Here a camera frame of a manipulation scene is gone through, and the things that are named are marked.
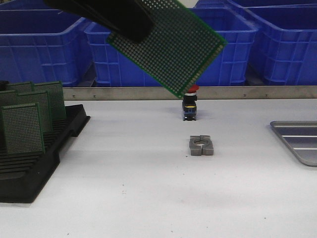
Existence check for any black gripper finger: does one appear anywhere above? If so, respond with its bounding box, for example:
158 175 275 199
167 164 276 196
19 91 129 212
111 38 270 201
44 0 153 43

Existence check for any green perforated circuit board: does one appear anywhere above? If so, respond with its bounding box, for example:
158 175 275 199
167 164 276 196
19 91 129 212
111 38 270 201
5 81 34 93
0 90 18 106
34 81 67 121
17 90 53 132
107 0 227 98
0 103 45 155

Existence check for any black slotted board rack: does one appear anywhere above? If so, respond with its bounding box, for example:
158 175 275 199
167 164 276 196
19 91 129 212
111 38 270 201
0 81 90 203

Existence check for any silver metal tray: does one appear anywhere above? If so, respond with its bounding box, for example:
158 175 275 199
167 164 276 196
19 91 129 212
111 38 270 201
270 121 317 167

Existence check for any blue plastic crate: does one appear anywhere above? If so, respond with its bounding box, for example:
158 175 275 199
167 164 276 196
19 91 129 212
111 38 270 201
85 7 257 87
227 0 317 86
0 9 93 87
0 0 52 10

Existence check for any red emergency stop button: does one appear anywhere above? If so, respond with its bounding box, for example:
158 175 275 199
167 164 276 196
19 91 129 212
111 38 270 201
182 84 199 121

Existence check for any grey metal clamp block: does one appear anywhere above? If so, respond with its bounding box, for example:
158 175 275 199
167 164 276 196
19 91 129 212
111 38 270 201
189 135 214 156

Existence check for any steel shelf rail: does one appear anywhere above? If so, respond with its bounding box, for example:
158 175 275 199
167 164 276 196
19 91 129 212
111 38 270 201
63 86 317 101

